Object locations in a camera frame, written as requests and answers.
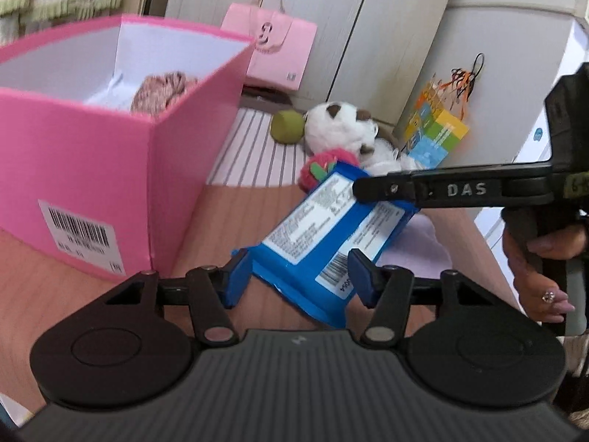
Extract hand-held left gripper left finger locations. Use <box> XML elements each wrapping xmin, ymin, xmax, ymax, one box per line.
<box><xmin>105</xmin><ymin>254</ymin><xmax>254</xmax><ymax>346</ymax></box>

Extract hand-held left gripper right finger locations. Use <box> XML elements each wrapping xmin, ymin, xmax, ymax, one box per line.
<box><xmin>347</xmin><ymin>249</ymin><xmax>495</xmax><ymax>346</ymax></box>

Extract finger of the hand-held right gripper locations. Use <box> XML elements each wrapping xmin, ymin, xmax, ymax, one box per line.
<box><xmin>352</xmin><ymin>162</ymin><xmax>553</xmax><ymax>215</ymax></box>

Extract blue snack packet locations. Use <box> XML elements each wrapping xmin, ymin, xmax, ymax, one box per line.
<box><xmin>230</xmin><ymin>162</ymin><xmax>422</xmax><ymax>330</ymax></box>

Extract white brown plush dog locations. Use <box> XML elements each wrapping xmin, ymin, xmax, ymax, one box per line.
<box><xmin>301</xmin><ymin>101</ymin><xmax>417</xmax><ymax>176</ymax></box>

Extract pink cardboard box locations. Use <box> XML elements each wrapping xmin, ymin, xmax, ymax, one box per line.
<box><xmin>0</xmin><ymin>14</ymin><xmax>255</xmax><ymax>283</ymax></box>

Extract pink-brown knitted soft toy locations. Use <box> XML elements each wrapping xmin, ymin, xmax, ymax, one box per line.
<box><xmin>130</xmin><ymin>71</ymin><xmax>200</xmax><ymax>116</ymax></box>

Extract person's right hand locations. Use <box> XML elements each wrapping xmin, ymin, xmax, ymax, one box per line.
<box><xmin>501</xmin><ymin>231</ymin><xmax>583</xmax><ymax>324</ymax></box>

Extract white drawer cabinet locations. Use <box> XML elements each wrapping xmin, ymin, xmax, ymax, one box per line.
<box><xmin>474</xmin><ymin>18</ymin><xmax>589</xmax><ymax>259</ymax></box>

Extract colourful gift bag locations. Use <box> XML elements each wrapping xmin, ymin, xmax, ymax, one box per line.
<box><xmin>398</xmin><ymin>53</ymin><xmax>470</xmax><ymax>169</ymax></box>

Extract light purple cloth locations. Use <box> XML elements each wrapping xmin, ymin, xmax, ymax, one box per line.
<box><xmin>377</xmin><ymin>214</ymin><xmax>457</xmax><ymax>281</ymax></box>

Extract red strawberry plush toy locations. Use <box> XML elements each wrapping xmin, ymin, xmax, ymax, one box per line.
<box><xmin>298</xmin><ymin>147</ymin><xmax>360</xmax><ymax>193</ymax></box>

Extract striped bed sheet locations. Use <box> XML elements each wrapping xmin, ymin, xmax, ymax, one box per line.
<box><xmin>207</xmin><ymin>106</ymin><xmax>401</xmax><ymax>189</ymax></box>

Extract green plush ball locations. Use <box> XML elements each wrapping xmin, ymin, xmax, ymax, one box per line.
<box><xmin>270</xmin><ymin>109</ymin><xmax>307</xmax><ymax>144</ymax></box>

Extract beige wardrobe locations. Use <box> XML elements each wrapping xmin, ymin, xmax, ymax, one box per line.
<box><xmin>163</xmin><ymin>0</ymin><xmax>589</xmax><ymax>132</ymax></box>

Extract pink paper bag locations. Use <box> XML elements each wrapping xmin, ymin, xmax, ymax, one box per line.
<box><xmin>221</xmin><ymin>0</ymin><xmax>318</xmax><ymax>93</ymax></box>

